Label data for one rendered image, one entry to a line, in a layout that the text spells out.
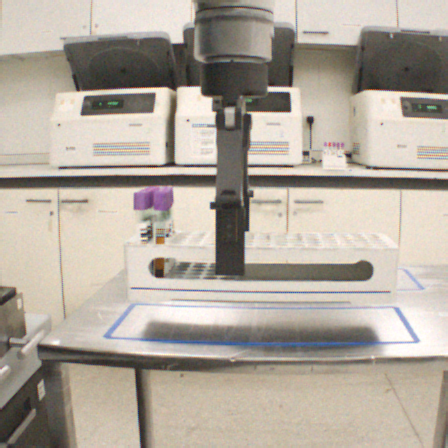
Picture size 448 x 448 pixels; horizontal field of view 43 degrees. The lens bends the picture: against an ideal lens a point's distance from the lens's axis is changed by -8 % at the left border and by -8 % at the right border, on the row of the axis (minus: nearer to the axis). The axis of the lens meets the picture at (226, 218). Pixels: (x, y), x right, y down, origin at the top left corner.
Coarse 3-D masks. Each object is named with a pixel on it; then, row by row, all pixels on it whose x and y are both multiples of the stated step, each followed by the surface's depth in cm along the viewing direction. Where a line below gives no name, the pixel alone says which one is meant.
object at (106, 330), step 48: (432, 288) 83; (48, 336) 63; (96, 336) 64; (144, 336) 64; (192, 336) 65; (240, 336) 65; (288, 336) 65; (336, 336) 64; (384, 336) 63; (432, 336) 62; (48, 384) 61; (144, 384) 105; (144, 432) 106
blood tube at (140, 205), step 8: (136, 192) 65; (144, 192) 65; (136, 200) 64; (144, 200) 64; (136, 208) 64; (144, 208) 64; (136, 216) 64; (144, 216) 65; (136, 224) 65; (144, 224) 65; (136, 232) 65; (144, 232) 65; (136, 240) 65; (144, 240) 65
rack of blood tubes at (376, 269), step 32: (128, 256) 64; (160, 256) 64; (192, 256) 63; (256, 256) 63; (288, 256) 63; (320, 256) 62; (352, 256) 62; (384, 256) 62; (128, 288) 65; (160, 288) 64; (192, 288) 64; (224, 288) 64; (256, 288) 63; (288, 288) 63; (320, 288) 63; (352, 288) 62; (384, 288) 62
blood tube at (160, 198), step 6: (156, 192) 64; (162, 192) 64; (156, 198) 64; (162, 198) 64; (156, 204) 64; (162, 204) 64; (156, 210) 64; (162, 210) 64; (156, 216) 64; (162, 216) 64; (156, 222) 64; (162, 222) 64; (156, 228) 64; (162, 228) 64; (156, 234) 64; (162, 234) 64; (156, 240) 64; (162, 240) 65; (156, 258) 65; (162, 258) 65; (156, 264) 65; (162, 264) 65; (156, 270) 65; (162, 270) 65; (156, 276) 65; (162, 276) 65
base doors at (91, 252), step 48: (0, 192) 265; (48, 192) 264; (96, 192) 263; (192, 192) 261; (288, 192) 259; (336, 192) 258; (384, 192) 257; (432, 192) 256; (0, 240) 268; (48, 240) 267; (96, 240) 266; (432, 240) 258; (48, 288) 270; (96, 288) 269
